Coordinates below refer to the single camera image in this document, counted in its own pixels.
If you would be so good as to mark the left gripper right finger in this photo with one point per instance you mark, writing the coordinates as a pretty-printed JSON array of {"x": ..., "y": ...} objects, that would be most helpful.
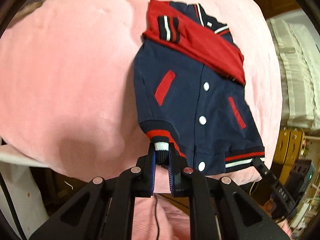
[{"x": 176, "y": 165}]

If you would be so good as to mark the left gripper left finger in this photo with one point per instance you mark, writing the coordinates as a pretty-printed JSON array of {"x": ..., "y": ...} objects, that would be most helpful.
[{"x": 146, "y": 181}]

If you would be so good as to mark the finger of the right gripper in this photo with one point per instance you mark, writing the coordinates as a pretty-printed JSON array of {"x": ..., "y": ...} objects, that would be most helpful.
[{"x": 262, "y": 169}]

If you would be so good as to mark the navy red varsity jacket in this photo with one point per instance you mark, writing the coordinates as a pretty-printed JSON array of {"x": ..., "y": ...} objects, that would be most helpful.
[{"x": 190, "y": 90}]

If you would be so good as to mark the pink bed blanket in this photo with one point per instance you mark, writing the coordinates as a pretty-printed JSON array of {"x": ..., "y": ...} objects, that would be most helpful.
[{"x": 67, "y": 96}]

